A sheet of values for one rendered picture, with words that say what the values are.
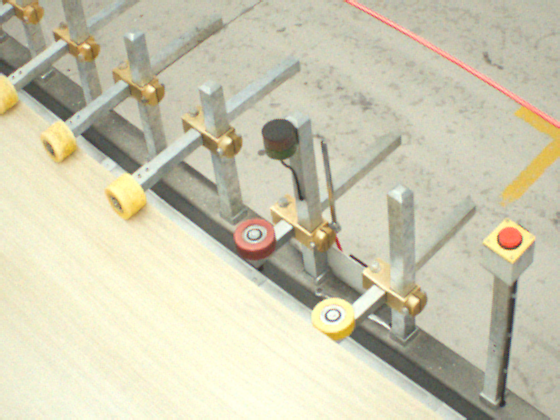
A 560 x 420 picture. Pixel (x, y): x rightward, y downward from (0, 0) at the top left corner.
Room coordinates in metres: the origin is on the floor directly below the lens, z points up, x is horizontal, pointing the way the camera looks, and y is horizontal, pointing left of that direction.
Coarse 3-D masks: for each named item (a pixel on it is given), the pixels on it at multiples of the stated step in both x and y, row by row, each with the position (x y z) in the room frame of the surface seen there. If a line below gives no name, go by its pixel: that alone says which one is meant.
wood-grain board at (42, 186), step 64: (0, 128) 2.08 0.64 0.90; (0, 192) 1.87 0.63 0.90; (64, 192) 1.84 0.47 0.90; (0, 256) 1.69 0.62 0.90; (64, 256) 1.66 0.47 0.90; (128, 256) 1.64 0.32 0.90; (192, 256) 1.62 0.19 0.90; (0, 320) 1.51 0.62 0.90; (64, 320) 1.50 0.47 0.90; (128, 320) 1.48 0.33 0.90; (192, 320) 1.46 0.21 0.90; (256, 320) 1.44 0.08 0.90; (0, 384) 1.35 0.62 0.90; (64, 384) 1.34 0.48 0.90; (128, 384) 1.32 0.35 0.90; (192, 384) 1.31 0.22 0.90; (256, 384) 1.29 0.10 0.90; (320, 384) 1.27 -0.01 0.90; (384, 384) 1.25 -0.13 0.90
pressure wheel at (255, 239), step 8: (240, 224) 1.68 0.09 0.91; (248, 224) 1.67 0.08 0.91; (256, 224) 1.67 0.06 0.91; (264, 224) 1.66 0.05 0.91; (240, 232) 1.65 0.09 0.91; (248, 232) 1.65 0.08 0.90; (256, 232) 1.64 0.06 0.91; (264, 232) 1.65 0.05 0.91; (272, 232) 1.64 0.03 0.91; (240, 240) 1.63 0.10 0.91; (248, 240) 1.63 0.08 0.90; (256, 240) 1.63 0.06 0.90; (264, 240) 1.63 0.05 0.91; (272, 240) 1.62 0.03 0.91; (240, 248) 1.62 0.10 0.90; (248, 248) 1.61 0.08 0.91; (256, 248) 1.61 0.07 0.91; (264, 248) 1.61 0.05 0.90; (272, 248) 1.62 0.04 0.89; (248, 256) 1.61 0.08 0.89; (256, 256) 1.61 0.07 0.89; (264, 256) 1.61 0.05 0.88
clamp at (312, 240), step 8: (288, 200) 1.75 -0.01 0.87; (272, 208) 1.73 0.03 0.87; (280, 208) 1.73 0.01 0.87; (288, 208) 1.73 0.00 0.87; (296, 208) 1.72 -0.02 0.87; (272, 216) 1.73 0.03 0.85; (280, 216) 1.71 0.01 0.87; (288, 216) 1.71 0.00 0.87; (296, 216) 1.70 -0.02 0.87; (296, 224) 1.68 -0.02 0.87; (320, 224) 1.67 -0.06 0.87; (296, 232) 1.68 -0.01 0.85; (304, 232) 1.66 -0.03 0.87; (312, 232) 1.66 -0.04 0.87; (320, 232) 1.66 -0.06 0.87; (328, 232) 1.65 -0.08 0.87; (304, 240) 1.66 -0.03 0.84; (312, 240) 1.65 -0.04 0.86; (320, 240) 1.64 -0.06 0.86; (328, 240) 1.65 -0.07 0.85; (312, 248) 1.64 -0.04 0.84; (320, 248) 1.64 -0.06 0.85; (328, 248) 1.65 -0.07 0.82
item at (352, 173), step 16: (384, 144) 1.87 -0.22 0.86; (400, 144) 1.89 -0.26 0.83; (352, 160) 1.84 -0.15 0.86; (368, 160) 1.83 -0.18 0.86; (336, 176) 1.80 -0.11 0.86; (352, 176) 1.80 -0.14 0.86; (320, 192) 1.77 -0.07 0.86; (336, 192) 1.77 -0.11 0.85; (288, 224) 1.69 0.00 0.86; (288, 240) 1.68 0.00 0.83
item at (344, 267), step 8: (296, 240) 1.76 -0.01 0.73; (336, 248) 1.66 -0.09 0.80; (328, 256) 1.68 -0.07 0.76; (336, 256) 1.66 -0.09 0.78; (344, 256) 1.65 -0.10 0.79; (328, 264) 1.69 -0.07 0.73; (336, 264) 1.67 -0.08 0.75; (344, 264) 1.65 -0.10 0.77; (352, 264) 1.63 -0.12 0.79; (360, 264) 1.61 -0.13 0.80; (336, 272) 1.67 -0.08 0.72; (344, 272) 1.65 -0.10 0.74; (352, 272) 1.63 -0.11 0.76; (360, 272) 1.61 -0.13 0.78; (344, 280) 1.65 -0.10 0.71; (352, 280) 1.63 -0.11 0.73; (360, 280) 1.61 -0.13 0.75; (360, 288) 1.61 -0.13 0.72
